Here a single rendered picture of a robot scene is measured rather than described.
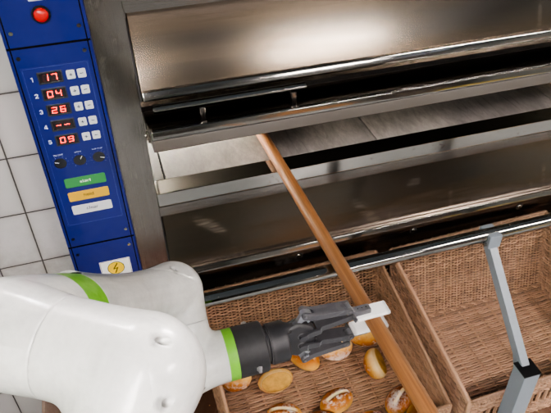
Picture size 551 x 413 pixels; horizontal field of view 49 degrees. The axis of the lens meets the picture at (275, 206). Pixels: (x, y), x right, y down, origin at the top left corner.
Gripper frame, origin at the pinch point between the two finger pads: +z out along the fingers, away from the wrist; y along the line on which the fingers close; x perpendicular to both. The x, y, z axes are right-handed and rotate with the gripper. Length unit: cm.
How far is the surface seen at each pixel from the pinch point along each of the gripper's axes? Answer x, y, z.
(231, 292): -16.7, 2.3, -22.6
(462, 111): -65, 1, 59
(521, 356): 2.9, 22.4, 37.0
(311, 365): -34, 57, 2
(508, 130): -53, 2, 66
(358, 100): -38.8, -23.8, 13.0
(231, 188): -53, 4, -13
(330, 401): -20, 55, 2
